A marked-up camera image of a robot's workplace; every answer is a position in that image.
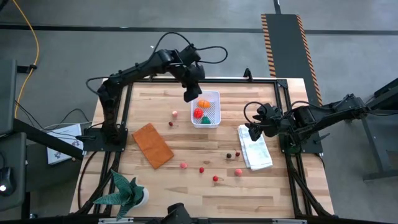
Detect silver metal bracket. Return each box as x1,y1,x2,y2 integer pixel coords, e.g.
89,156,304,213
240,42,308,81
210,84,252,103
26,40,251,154
272,218,308,224
98,217,134,224

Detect black side table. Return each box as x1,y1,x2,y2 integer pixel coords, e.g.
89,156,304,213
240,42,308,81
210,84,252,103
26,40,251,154
362,77,398,182

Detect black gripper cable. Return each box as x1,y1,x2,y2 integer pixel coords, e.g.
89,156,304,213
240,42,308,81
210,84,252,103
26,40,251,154
243,101,271,125
149,32,229,65

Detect white perforated plastic basket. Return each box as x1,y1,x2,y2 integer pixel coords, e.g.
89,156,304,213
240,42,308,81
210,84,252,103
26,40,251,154
191,90,222,129

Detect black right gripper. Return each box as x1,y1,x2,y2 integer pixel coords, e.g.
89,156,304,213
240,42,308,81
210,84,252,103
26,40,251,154
244,104,284,142

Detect black hanging cable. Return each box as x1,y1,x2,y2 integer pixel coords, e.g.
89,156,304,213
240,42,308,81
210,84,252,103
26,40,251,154
76,151,99,210

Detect white folded towel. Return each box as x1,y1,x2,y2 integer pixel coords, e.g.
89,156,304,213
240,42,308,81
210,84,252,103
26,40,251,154
237,124,274,171

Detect black aluminium extrusion frame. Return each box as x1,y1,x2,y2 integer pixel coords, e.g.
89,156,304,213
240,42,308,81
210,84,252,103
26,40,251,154
74,76,333,218

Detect black floor cable bracket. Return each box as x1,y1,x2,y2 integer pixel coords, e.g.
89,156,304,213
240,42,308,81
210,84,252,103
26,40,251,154
17,63,38,74

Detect black computer mouse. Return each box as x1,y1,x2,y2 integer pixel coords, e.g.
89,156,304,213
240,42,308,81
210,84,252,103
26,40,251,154
0,166,16,197

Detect black striped-edge floor mat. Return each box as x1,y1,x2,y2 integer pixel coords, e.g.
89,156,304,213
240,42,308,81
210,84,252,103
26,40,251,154
261,13,326,108

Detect green plant in white pot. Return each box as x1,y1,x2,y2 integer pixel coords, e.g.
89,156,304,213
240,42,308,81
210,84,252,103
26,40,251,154
93,169,150,222

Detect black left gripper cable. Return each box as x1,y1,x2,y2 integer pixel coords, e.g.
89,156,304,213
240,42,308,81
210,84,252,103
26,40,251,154
149,32,229,65

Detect grey monitor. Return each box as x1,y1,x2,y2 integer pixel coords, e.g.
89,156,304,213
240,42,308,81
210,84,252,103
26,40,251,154
0,58,18,135

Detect grey side desk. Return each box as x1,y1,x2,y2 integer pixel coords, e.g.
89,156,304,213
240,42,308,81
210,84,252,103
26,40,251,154
0,132,29,212

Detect orange folded cloth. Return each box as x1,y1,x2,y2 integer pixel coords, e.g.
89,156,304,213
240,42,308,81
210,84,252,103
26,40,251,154
132,123,175,170

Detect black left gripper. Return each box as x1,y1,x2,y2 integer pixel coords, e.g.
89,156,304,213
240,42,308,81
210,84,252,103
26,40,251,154
179,63,206,103

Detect yellow cable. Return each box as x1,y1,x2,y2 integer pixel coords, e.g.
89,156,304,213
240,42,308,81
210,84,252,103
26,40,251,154
12,0,40,119

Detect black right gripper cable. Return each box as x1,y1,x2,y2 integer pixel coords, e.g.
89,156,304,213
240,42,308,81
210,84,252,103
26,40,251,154
243,101,271,125

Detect white printed booklet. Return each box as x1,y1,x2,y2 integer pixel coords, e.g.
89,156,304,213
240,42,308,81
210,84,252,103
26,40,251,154
46,123,85,165

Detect black diagonal stand bar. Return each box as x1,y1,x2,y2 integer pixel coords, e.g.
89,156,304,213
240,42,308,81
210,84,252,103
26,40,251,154
12,118,85,161

